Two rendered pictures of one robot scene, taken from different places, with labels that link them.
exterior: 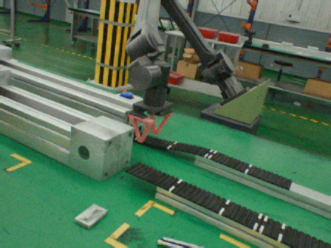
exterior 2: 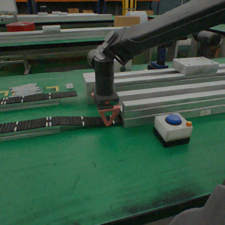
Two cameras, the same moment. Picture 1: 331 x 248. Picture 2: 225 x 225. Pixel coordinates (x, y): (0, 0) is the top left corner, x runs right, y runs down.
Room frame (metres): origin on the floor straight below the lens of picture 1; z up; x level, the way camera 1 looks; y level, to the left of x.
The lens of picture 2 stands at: (1.21, -0.30, 1.15)
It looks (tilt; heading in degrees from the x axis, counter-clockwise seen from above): 31 degrees down; 140
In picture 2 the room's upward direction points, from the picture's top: straight up
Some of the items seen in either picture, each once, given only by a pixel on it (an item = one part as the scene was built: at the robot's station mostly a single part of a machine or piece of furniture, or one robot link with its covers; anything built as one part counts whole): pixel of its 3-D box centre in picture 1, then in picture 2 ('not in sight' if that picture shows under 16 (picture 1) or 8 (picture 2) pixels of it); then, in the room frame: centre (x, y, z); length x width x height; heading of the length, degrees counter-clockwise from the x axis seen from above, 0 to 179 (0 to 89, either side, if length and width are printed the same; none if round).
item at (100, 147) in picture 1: (105, 145); (96, 88); (0.62, 0.12, 0.83); 0.12 x 0.09 x 0.10; 154
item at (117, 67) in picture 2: not in sight; (120, 67); (0.47, 0.37, 0.83); 0.11 x 0.10 x 0.10; 150
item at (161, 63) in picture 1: (157, 73); (103, 66); (0.77, 0.04, 0.97); 0.07 x 0.06 x 0.07; 159
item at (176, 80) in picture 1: (196, 66); not in sight; (3.96, -0.27, 0.50); 1.03 x 0.55 x 1.01; 77
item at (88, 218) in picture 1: (91, 215); (69, 86); (0.43, 0.09, 0.78); 0.05 x 0.03 x 0.01; 158
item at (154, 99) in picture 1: (154, 96); (104, 86); (0.77, 0.04, 0.91); 0.10 x 0.07 x 0.07; 154
